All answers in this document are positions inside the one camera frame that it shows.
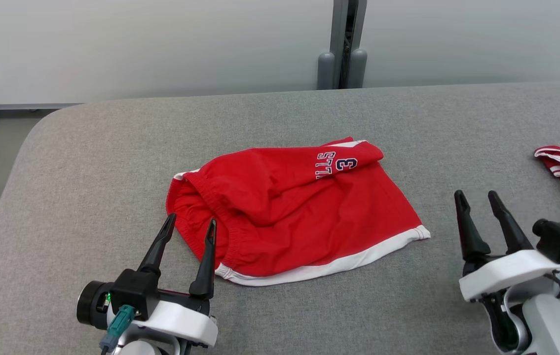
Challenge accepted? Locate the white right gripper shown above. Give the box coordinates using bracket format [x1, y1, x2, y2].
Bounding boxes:
[454, 189, 560, 303]

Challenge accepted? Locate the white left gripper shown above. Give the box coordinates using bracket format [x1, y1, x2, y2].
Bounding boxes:
[76, 213, 219, 348]

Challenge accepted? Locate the red shorts white trim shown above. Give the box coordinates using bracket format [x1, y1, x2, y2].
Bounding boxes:
[165, 137, 431, 287]

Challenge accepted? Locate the grey fabric sofa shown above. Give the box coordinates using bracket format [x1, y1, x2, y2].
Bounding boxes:
[0, 81, 560, 355]

